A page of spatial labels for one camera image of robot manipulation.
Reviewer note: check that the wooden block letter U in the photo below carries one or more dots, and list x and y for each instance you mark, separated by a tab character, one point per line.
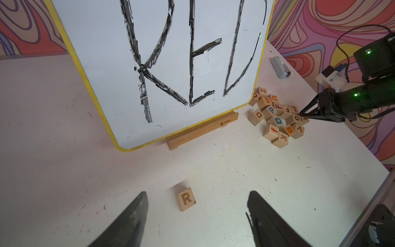
274	98

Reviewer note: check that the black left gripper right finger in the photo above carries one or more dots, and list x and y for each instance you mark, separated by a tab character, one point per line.
268	227

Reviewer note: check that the wooden block blue P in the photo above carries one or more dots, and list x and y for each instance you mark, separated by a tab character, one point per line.
269	112

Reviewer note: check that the wooden block letter Z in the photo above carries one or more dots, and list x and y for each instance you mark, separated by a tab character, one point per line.
261	92

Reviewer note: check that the grey whiteboard eraser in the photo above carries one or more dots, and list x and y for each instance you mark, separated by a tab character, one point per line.
281	69

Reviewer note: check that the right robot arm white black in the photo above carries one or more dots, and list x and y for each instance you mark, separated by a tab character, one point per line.
376	62

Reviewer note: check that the wooden block letter K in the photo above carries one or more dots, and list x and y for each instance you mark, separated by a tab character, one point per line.
281	141

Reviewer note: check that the wooden block letter R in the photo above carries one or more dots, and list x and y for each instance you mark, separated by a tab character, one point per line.
186	199

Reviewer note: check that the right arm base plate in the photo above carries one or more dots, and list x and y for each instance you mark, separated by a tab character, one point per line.
378	230

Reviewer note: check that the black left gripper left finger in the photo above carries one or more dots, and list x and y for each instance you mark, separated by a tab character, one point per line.
128	228

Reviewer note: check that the wooden block letter G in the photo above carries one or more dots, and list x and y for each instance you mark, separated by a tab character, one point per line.
294	118

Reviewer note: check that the wooden block lowercase f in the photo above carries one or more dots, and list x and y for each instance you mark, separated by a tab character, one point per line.
271	132

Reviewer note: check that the wooden block letter D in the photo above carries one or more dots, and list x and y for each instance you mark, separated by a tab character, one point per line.
256	117

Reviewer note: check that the whiteboard with yellow rim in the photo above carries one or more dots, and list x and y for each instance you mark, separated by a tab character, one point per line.
156	68

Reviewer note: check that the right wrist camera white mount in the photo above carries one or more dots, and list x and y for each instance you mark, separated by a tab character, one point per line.
333	77

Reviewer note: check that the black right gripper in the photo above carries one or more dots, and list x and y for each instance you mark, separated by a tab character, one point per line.
324	106

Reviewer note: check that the wooden block blue Q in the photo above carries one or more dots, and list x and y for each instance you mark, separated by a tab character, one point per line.
277	121

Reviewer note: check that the wooden whiteboard stand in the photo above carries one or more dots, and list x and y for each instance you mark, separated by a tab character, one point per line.
195	132

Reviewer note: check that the wooden block letter E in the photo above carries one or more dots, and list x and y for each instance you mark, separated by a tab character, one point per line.
264	102

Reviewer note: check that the wooden block letter B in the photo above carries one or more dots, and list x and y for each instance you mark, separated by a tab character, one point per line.
288	130

